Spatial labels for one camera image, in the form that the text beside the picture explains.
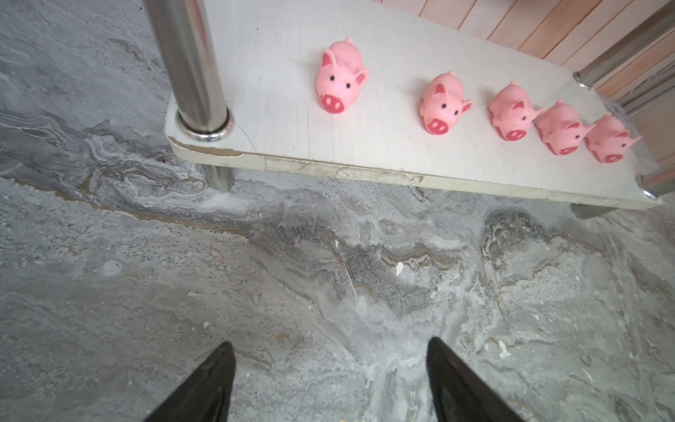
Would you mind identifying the pink pig toy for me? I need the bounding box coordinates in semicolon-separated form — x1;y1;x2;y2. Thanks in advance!
488;81;546;142
585;113;643;164
534;100;597;156
316;38;369;114
418;71;475;135

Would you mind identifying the white two-tier shelf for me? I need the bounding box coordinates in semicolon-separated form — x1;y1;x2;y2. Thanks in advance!
143;1;674;219

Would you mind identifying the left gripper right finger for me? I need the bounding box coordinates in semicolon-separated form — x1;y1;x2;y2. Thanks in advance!
426;337;522;422

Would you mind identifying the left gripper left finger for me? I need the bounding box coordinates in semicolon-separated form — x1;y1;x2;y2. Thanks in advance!
145;342;237;422

